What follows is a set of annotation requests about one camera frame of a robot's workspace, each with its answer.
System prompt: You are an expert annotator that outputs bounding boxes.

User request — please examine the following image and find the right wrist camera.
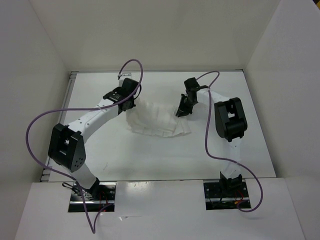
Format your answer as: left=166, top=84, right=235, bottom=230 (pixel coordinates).
left=184, top=77, right=209, bottom=95

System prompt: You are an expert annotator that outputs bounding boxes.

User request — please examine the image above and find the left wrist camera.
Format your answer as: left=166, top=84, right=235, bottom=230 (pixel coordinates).
left=102, top=73, right=142, bottom=103

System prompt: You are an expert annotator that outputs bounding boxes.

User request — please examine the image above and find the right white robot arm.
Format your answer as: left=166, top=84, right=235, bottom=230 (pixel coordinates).
left=176, top=88, right=248, bottom=197

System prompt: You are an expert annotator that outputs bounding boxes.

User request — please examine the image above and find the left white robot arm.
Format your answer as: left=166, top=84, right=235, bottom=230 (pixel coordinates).
left=48, top=93, right=135, bottom=200

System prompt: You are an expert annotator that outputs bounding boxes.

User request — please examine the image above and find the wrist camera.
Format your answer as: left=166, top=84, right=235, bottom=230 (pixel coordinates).
left=184, top=77, right=209, bottom=95
left=102, top=73, right=142, bottom=103

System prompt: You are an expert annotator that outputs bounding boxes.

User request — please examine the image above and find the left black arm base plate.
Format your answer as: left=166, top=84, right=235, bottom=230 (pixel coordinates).
left=62, top=182, right=117, bottom=213

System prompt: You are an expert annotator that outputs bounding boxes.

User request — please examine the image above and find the white pleated skirt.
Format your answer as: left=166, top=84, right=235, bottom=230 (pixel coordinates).
left=125, top=98, right=192, bottom=138

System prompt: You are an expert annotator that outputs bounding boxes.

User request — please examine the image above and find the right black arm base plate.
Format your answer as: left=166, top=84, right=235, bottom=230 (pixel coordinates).
left=203, top=180, right=251, bottom=211

